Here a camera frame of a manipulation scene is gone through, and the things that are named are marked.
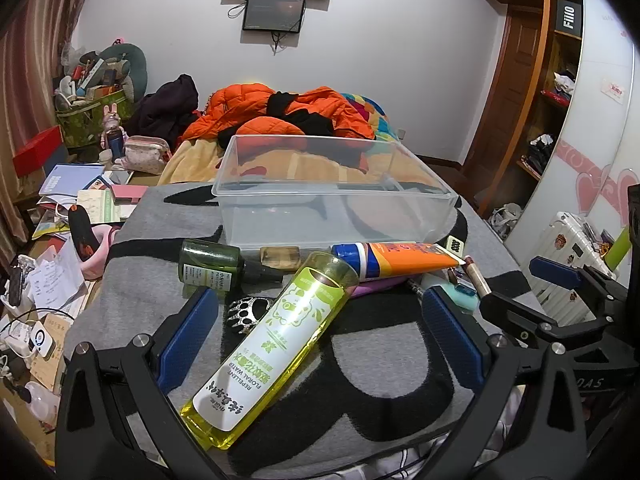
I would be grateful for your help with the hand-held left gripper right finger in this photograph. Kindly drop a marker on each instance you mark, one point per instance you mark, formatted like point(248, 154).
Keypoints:
point(450, 330)

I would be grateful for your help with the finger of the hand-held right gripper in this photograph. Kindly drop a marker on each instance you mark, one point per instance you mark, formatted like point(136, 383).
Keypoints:
point(550, 267)
point(510, 312)

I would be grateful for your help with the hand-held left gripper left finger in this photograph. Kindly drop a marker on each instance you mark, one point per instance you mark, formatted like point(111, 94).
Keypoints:
point(192, 325)

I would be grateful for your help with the dark green glass bottle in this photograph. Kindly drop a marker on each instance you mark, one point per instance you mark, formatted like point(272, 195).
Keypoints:
point(210, 260)

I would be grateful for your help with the yellow floral water bottle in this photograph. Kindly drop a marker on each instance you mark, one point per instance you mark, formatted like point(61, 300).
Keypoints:
point(270, 350)

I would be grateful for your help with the pink stick-shaped item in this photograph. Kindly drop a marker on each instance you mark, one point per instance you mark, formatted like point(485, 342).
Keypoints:
point(375, 287)

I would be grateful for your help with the clear plastic storage bin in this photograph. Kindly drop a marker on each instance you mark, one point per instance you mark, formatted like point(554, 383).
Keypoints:
point(320, 220)

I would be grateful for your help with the white ribbed suitcase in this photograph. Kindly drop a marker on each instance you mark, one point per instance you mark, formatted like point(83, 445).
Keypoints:
point(560, 240)

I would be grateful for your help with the mint green flat case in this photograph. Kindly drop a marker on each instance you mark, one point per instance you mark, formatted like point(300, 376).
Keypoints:
point(462, 301)

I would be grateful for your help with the brown cosmetic tube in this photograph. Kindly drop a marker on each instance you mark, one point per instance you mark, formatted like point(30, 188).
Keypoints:
point(477, 277)

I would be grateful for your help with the black silver hair claw clip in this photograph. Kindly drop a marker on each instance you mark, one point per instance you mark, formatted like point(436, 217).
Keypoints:
point(245, 315)

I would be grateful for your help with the white shoes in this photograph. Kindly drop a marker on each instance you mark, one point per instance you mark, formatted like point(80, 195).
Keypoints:
point(505, 217)

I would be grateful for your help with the grey and black blanket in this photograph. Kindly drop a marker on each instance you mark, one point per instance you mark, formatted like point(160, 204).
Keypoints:
point(380, 375)

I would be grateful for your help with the white tag with black dots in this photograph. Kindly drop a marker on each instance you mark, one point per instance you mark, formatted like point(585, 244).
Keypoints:
point(455, 246)

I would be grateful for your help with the orange tube with blue cap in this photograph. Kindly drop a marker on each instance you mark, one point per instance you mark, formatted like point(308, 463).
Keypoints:
point(405, 257)

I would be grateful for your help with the amber soap bar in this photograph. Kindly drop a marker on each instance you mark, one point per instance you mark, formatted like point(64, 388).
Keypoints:
point(280, 257)

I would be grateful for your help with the pink plush slipper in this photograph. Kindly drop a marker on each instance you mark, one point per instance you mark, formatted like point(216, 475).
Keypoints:
point(102, 255)

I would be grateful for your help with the black sock with orange print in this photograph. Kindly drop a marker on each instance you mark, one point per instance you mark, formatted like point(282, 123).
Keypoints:
point(82, 235)

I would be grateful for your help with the pile of white papers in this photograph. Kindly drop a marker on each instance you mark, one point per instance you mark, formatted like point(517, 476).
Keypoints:
point(55, 280)

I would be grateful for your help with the pink book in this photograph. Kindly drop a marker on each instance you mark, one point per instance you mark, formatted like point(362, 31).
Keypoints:
point(130, 192)

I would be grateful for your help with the white wardrobe door pink hearts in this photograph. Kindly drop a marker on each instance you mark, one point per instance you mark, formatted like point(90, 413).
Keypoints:
point(590, 125)

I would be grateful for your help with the green and white booklet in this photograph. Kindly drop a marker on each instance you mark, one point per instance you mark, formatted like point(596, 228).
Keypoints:
point(100, 205)

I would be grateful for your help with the white round device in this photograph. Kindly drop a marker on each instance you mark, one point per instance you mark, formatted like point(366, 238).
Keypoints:
point(40, 342)

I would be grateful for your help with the wooden door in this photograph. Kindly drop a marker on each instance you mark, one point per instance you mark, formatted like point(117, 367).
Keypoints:
point(515, 100)

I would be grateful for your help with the pink floral pouch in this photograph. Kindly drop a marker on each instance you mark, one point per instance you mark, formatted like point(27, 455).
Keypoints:
point(145, 157)

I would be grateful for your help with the black remote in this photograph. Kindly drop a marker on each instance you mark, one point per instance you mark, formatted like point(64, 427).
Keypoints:
point(15, 285)

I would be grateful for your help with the blue notebook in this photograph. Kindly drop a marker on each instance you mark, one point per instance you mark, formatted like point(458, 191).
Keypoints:
point(70, 177)

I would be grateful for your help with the pink rabbit toy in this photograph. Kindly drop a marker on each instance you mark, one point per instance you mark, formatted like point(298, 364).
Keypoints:
point(111, 120)

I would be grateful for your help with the dark purple coat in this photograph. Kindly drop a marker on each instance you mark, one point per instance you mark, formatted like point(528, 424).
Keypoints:
point(170, 105)

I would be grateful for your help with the orange puffer jacket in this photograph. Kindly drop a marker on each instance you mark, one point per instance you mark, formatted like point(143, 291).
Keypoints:
point(240, 105)

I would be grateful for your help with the green storage basket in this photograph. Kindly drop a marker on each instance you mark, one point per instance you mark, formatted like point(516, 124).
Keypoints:
point(85, 125)

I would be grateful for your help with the red box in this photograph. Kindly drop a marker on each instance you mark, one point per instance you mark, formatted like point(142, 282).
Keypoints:
point(37, 152)

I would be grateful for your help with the black garment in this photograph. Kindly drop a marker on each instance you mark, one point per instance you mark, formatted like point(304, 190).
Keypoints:
point(310, 120)

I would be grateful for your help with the black printed box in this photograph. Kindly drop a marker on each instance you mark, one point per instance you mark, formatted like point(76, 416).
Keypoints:
point(570, 15)

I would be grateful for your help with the grey green neck pillow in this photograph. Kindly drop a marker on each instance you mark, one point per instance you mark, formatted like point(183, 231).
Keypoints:
point(137, 70)

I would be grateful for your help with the striped pink curtain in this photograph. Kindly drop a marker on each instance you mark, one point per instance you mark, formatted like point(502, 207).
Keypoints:
point(30, 60)

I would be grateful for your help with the small black wall monitor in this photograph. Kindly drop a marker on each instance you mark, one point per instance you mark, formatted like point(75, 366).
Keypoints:
point(274, 12)

